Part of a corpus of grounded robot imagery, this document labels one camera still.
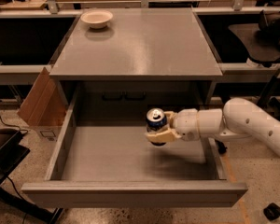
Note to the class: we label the black office chair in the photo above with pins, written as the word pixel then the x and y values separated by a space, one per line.
pixel 261 39

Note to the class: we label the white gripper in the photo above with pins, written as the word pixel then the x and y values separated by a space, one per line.
pixel 186 123

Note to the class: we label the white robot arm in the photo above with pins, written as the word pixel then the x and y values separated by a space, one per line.
pixel 237 120

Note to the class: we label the brown cardboard box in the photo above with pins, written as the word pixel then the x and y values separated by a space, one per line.
pixel 43 105

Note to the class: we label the black monitor stand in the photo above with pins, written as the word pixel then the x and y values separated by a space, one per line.
pixel 12 154

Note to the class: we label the grey open top drawer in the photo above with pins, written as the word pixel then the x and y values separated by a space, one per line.
pixel 101 165

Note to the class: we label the blue pepsi can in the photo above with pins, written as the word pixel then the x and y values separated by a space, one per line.
pixel 155 119

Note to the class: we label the grey cabinet counter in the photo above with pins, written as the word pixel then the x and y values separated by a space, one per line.
pixel 144 58

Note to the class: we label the black chair caster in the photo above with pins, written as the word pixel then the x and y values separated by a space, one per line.
pixel 272 211

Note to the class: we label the white ceramic bowl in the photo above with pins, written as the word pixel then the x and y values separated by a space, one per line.
pixel 97 19

